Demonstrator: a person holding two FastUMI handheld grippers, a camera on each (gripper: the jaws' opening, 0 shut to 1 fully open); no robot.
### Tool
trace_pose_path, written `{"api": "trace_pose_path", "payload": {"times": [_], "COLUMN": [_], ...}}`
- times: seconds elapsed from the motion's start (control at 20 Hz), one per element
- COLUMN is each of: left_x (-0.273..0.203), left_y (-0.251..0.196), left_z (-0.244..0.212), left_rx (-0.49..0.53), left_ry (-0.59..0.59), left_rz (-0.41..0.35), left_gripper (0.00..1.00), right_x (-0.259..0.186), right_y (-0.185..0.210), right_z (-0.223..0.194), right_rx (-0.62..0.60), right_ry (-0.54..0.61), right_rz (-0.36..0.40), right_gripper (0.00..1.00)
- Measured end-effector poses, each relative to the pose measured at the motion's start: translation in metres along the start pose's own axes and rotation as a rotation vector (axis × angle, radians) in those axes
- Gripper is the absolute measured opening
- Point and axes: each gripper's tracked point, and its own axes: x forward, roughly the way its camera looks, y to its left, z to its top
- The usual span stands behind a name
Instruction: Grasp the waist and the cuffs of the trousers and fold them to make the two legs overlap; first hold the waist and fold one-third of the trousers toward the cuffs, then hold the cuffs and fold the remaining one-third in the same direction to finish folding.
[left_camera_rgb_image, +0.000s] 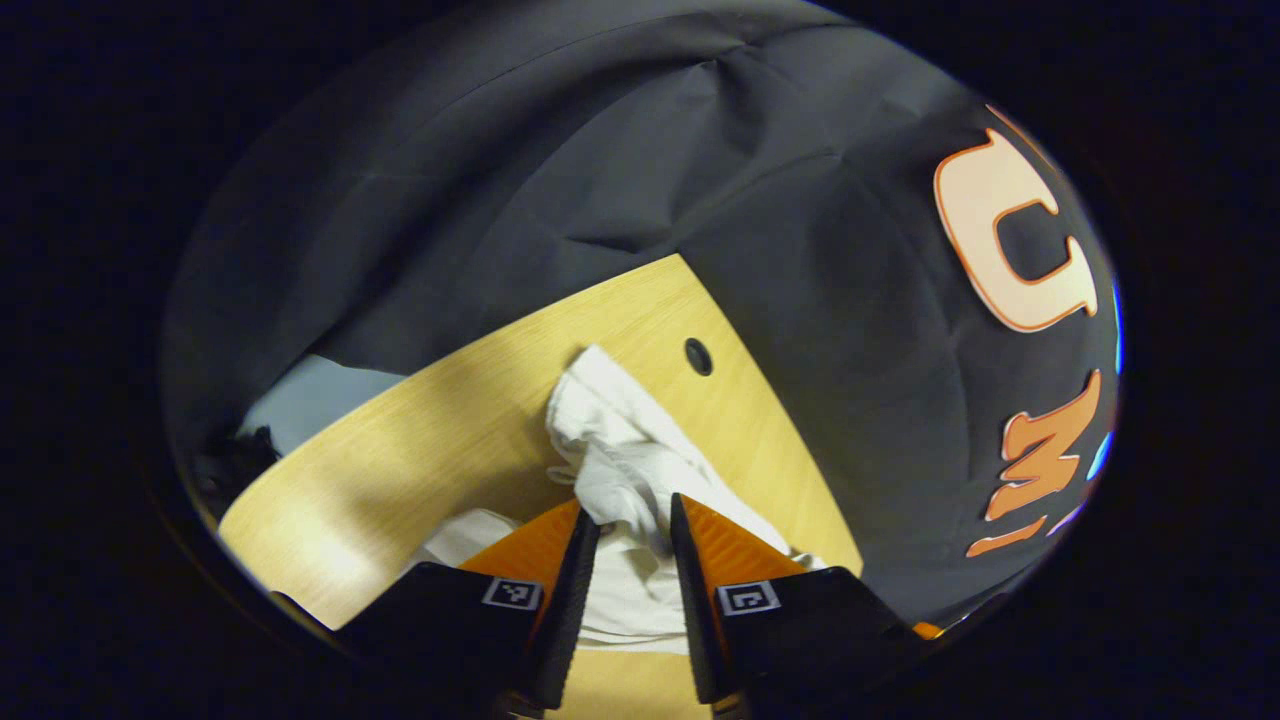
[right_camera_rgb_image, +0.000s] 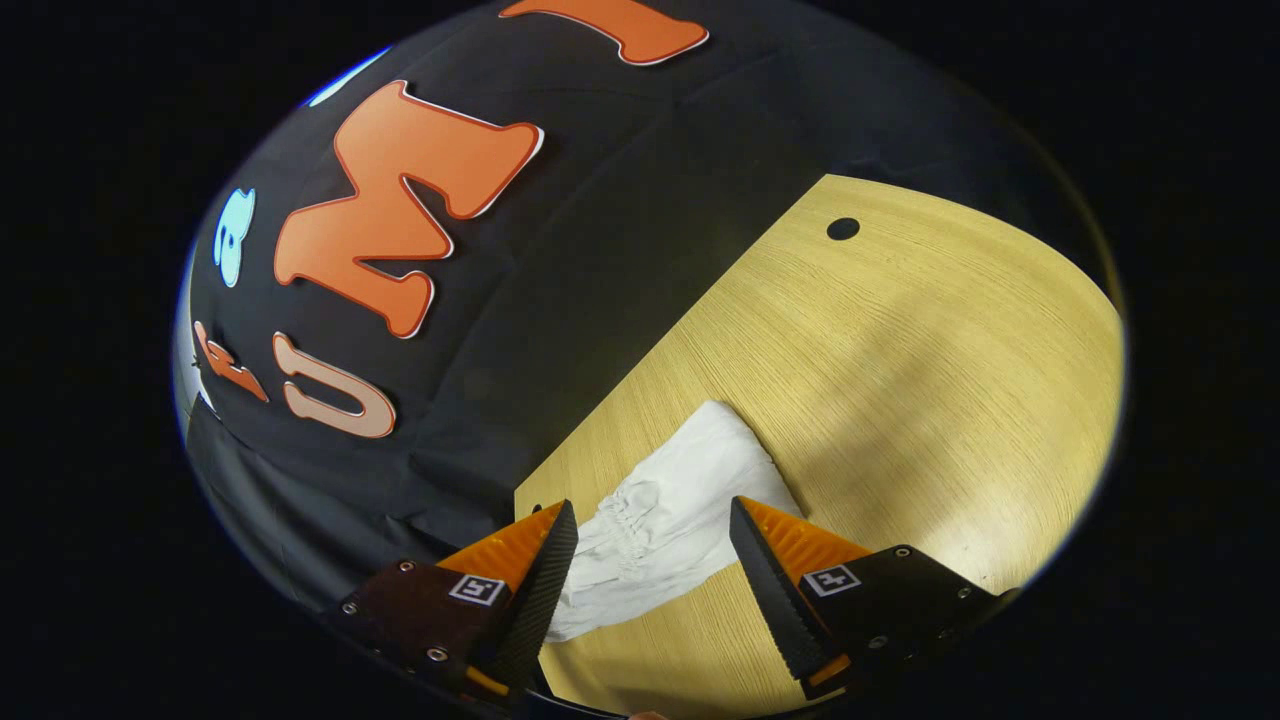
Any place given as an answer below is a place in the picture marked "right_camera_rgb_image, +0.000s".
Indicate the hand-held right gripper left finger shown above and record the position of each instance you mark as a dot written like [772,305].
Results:
[535,600]

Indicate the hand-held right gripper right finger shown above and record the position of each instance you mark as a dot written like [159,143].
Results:
[775,600]

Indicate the white jeans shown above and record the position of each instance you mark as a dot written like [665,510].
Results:
[690,480]

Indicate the black backdrop cloth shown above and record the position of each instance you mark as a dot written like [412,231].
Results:
[580,300]

